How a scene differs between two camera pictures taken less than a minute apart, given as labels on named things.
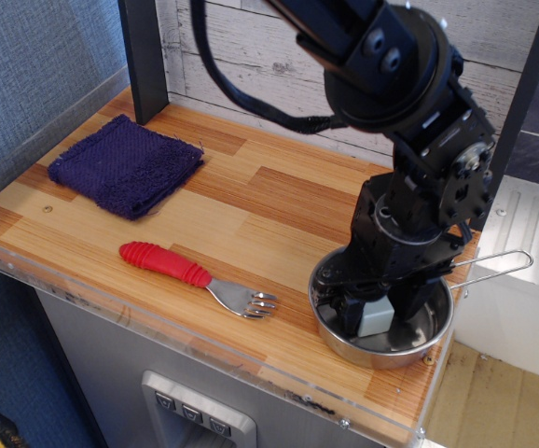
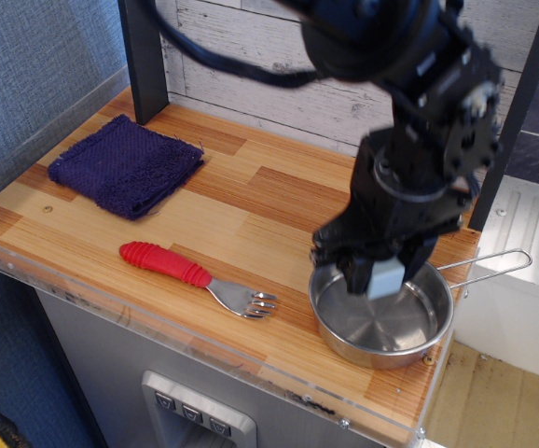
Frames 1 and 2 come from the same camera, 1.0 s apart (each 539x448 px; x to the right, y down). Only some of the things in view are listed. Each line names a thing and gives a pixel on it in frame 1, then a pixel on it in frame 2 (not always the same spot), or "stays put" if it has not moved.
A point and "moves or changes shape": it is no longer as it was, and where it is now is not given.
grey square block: (376, 317) moves or changes shape
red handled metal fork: (240, 300) stays put
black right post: (513, 122) stays put
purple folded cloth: (129, 168) stays put
